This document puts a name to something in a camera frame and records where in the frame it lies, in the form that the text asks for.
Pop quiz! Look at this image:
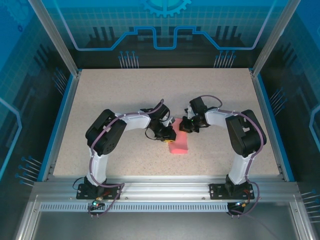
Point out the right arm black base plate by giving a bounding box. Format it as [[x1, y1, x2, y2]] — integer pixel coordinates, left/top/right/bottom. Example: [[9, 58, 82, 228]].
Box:
[[208, 183, 255, 200]]

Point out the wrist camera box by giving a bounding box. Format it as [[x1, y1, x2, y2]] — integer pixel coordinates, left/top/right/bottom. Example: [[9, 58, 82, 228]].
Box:
[[183, 106, 195, 120], [162, 115, 176, 126]]

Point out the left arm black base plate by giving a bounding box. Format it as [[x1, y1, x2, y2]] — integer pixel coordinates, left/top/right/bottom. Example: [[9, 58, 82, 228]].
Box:
[[76, 183, 123, 200]]

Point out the pink paper sheet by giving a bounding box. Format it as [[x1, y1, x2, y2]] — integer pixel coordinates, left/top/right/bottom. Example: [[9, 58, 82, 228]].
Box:
[[167, 117, 190, 156]]

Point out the aluminium frame post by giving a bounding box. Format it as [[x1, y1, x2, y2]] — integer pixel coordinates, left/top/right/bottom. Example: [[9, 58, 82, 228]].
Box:
[[251, 0, 301, 77], [27, 0, 82, 77]]

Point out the thin black base wire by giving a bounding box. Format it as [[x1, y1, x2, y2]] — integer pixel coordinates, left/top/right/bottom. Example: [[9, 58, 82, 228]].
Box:
[[72, 176, 87, 191]]

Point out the aluminium side rail blue edge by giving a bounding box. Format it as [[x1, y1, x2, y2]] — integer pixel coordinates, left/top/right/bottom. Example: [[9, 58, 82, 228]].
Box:
[[37, 69, 82, 182], [251, 69, 296, 182]]

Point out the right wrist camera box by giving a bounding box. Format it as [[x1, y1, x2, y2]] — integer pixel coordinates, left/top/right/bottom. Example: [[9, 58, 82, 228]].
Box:
[[183, 106, 195, 120]]

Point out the cable connector with green light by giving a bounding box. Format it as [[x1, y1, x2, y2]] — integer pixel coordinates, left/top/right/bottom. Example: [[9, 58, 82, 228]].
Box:
[[234, 199, 251, 209], [91, 197, 105, 210]]

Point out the grey metal base tray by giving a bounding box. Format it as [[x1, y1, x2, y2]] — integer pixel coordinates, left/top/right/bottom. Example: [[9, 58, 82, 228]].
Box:
[[14, 194, 318, 240]]

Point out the aluminium mounting rail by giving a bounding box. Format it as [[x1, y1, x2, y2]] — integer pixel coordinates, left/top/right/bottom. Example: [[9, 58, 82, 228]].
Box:
[[32, 174, 301, 201]]

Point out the thin black wire loop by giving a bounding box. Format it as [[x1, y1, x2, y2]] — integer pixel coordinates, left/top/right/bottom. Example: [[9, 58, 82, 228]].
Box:
[[144, 127, 161, 142]]

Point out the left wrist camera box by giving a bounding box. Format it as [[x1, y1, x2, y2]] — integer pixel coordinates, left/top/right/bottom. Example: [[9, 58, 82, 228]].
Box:
[[162, 115, 176, 126]]

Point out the slotted grey cable duct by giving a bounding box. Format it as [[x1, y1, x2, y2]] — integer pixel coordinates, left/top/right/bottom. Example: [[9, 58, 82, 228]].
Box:
[[39, 202, 230, 213]]

